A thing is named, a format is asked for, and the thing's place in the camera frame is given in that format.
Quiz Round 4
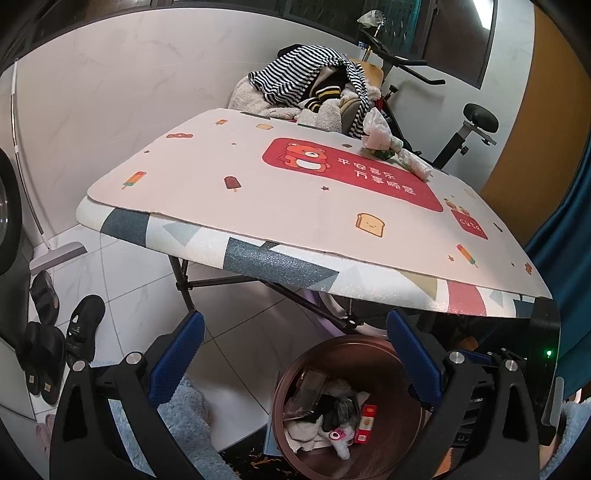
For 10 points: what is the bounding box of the dark glass window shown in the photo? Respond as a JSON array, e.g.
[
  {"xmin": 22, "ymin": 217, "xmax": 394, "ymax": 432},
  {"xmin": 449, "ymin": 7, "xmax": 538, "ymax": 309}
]
[{"xmin": 286, "ymin": 0, "xmax": 497, "ymax": 89}]

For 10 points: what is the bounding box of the pink slipper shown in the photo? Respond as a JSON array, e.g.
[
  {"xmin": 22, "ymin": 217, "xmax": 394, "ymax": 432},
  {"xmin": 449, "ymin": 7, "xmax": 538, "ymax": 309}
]
[{"xmin": 36, "ymin": 413, "xmax": 58, "ymax": 455}]

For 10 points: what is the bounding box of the dark patterned floor mat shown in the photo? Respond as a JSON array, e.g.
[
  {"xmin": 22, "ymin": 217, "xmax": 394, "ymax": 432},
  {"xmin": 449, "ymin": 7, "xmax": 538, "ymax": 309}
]
[{"xmin": 222, "ymin": 445, "xmax": 278, "ymax": 480}]

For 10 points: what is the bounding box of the red cardboard box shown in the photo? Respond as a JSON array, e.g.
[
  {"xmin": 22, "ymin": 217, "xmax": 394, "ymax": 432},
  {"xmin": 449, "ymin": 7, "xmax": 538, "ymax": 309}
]
[{"xmin": 355, "ymin": 405, "xmax": 378, "ymax": 445}]

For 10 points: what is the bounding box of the light blue fluffy rug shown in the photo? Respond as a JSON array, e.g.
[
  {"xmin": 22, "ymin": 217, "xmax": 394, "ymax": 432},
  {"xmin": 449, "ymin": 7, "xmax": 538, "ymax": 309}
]
[{"xmin": 106, "ymin": 374, "xmax": 232, "ymax": 480}]

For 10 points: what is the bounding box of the black exercise bike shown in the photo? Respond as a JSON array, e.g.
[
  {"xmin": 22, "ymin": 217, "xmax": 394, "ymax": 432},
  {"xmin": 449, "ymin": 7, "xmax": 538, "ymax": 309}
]
[{"xmin": 358, "ymin": 9, "xmax": 499, "ymax": 171}]

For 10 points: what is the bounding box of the rolled white plastic packet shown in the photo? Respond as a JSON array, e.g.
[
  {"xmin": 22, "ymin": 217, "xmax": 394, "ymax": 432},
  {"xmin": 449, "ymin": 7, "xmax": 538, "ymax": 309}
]
[{"xmin": 392, "ymin": 148, "xmax": 433, "ymax": 182}]

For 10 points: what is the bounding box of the dark blue curtain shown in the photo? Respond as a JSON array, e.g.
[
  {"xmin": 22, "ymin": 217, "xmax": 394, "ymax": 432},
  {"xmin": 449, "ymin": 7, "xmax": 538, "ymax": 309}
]
[{"xmin": 524, "ymin": 171, "xmax": 591, "ymax": 402}]

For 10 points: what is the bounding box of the beige knitted cloth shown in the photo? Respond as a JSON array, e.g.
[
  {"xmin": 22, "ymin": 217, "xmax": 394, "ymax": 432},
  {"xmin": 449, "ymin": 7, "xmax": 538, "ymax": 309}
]
[{"xmin": 284, "ymin": 418, "xmax": 326, "ymax": 455}]

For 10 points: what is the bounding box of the black slipper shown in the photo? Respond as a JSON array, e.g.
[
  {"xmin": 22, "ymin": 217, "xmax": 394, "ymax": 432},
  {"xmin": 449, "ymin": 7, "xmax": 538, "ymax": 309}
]
[{"xmin": 65, "ymin": 294, "xmax": 106, "ymax": 367}]

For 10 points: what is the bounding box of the black sandal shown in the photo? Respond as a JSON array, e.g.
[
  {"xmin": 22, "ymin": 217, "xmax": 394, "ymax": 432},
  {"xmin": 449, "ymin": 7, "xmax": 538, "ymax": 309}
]
[
  {"xmin": 39, "ymin": 325, "xmax": 66, "ymax": 407},
  {"xmin": 22, "ymin": 322, "xmax": 49, "ymax": 395}
]

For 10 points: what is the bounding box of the black glove with grey fingertips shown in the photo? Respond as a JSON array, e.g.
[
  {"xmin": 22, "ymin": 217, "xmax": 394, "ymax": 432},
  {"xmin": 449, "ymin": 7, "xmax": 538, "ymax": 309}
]
[{"xmin": 316, "ymin": 394, "xmax": 358, "ymax": 428}]

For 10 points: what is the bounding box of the small white plush toy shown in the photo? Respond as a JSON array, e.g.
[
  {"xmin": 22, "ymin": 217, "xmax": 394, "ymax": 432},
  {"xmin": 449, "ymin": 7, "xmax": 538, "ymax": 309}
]
[{"xmin": 323, "ymin": 427, "xmax": 355, "ymax": 460}]

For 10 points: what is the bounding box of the brown round trash bin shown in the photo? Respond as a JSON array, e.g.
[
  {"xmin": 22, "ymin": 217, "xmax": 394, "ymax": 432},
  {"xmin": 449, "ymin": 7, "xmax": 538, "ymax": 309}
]
[{"xmin": 271, "ymin": 335, "xmax": 432, "ymax": 480}]

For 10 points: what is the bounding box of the person's right forearm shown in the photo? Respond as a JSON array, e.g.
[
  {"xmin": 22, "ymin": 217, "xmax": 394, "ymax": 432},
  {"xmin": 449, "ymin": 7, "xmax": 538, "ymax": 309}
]
[{"xmin": 542, "ymin": 399, "xmax": 591, "ymax": 480}]

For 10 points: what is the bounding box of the white cartoon print table mat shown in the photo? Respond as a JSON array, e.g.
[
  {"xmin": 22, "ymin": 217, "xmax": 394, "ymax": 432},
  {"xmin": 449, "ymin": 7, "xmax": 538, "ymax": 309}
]
[{"xmin": 85, "ymin": 107, "xmax": 550, "ymax": 298}]

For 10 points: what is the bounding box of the clear cellophane wrapper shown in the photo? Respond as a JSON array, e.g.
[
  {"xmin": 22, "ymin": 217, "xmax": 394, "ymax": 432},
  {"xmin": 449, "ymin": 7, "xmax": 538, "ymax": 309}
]
[{"xmin": 283, "ymin": 369, "xmax": 329, "ymax": 418}]

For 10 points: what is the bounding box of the white plastic bag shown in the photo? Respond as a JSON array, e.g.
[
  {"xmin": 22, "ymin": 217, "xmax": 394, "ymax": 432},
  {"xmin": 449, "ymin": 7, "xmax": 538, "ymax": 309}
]
[{"xmin": 362, "ymin": 108, "xmax": 403, "ymax": 155}]

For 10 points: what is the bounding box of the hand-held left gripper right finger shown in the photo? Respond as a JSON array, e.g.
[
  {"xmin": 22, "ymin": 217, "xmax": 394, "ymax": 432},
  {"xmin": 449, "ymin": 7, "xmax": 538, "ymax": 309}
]
[{"xmin": 383, "ymin": 310, "xmax": 541, "ymax": 480}]

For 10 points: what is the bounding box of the black folding table frame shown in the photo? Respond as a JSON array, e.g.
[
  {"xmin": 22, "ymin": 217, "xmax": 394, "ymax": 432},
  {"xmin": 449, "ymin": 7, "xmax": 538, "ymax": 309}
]
[{"xmin": 168, "ymin": 256, "xmax": 393, "ymax": 335}]

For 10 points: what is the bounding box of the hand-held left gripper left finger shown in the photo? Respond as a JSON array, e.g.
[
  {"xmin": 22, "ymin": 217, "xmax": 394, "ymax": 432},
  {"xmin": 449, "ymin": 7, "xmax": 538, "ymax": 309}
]
[{"xmin": 48, "ymin": 310, "xmax": 206, "ymax": 480}]

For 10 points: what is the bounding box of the dark grey sandal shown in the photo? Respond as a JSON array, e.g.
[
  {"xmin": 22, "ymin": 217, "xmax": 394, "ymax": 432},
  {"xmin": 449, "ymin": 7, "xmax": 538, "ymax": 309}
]
[{"xmin": 30, "ymin": 270, "xmax": 60, "ymax": 324}]

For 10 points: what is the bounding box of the striped black and white shirt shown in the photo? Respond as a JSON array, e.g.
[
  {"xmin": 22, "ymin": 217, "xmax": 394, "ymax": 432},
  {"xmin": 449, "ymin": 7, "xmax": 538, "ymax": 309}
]
[{"xmin": 248, "ymin": 45, "xmax": 370, "ymax": 139}]

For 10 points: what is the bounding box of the dark jacket with yellow stripe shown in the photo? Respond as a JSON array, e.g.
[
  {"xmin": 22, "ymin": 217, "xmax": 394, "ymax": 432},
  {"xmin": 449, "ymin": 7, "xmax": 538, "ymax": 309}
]
[{"xmin": 298, "ymin": 67, "xmax": 356, "ymax": 114}]

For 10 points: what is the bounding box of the orange door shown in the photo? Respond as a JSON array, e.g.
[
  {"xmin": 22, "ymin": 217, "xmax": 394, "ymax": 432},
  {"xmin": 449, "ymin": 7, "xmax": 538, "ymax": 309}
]
[{"xmin": 480, "ymin": 9, "xmax": 591, "ymax": 241}]

